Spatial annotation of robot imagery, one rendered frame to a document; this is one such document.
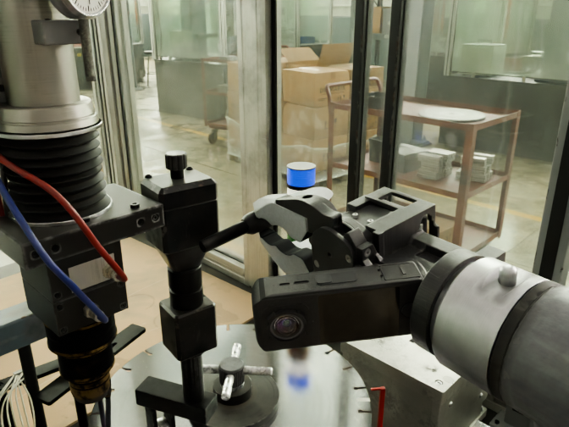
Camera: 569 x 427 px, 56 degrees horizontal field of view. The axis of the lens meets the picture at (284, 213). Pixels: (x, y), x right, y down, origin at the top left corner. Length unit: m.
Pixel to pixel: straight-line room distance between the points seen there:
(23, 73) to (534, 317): 0.35
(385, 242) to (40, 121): 0.25
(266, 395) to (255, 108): 0.66
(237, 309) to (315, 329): 0.87
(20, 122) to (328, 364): 0.49
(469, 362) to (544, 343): 0.05
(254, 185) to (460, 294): 0.91
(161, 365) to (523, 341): 0.53
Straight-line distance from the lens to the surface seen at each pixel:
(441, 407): 0.82
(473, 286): 0.33
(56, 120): 0.41
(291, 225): 0.42
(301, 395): 0.68
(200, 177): 0.47
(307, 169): 0.82
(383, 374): 0.84
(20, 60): 0.41
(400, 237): 0.39
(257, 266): 1.27
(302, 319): 0.35
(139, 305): 1.28
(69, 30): 0.40
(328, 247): 0.39
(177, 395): 0.59
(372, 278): 0.35
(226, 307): 1.24
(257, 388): 0.68
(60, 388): 0.80
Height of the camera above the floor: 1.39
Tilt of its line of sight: 21 degrees down
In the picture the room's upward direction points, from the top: straight up
